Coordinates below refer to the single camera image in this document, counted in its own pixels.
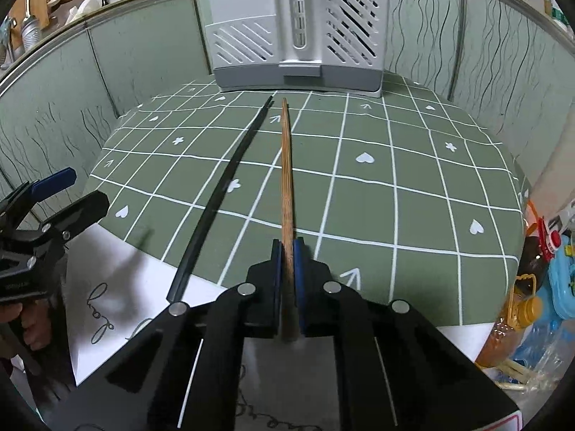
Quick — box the stack of white bowls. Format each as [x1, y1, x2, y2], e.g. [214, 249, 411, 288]
[65, 0, 100, 25]

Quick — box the hanging wooden board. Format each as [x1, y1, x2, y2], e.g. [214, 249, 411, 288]
[9, 0, 37, 52]

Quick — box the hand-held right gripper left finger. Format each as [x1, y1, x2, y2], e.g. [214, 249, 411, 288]
[45, 239, 284, 431]

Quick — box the blue plastic toy box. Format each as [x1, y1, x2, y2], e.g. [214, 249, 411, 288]
[541, 238, 575, 319]

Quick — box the hanging metal strainer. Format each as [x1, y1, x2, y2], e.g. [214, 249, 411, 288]
[20, 0, 43, 50]

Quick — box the cooking oil bottle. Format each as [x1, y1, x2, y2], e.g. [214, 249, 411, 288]
[476, 274, 544, 366]

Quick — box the person's left hand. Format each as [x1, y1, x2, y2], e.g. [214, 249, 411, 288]
[0, 298, 52, 353]

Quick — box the black chopstick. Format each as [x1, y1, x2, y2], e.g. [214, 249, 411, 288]
[166, 96, 275, 303]

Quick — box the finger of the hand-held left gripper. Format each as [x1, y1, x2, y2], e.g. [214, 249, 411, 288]
[18, 190, 111, 252]
[0, 167, 77, 231]

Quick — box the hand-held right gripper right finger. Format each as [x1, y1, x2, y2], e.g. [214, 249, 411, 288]
[293, 238, 522, 431]

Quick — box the white grey utensil holder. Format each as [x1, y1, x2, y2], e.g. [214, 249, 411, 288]
[204, 0, 391, 98]

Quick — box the dark bottle with red cap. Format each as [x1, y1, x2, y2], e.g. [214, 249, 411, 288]
[516, 215, 564, 279]

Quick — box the clear water bottle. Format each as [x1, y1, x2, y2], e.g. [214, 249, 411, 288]
[512, 319, 575, 369]

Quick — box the green checked tablecloth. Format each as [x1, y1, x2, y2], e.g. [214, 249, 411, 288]
[67, 73, 532, 431]

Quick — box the light brown wooden chopstick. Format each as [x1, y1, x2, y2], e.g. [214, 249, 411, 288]
[279, 97, 298, 343]

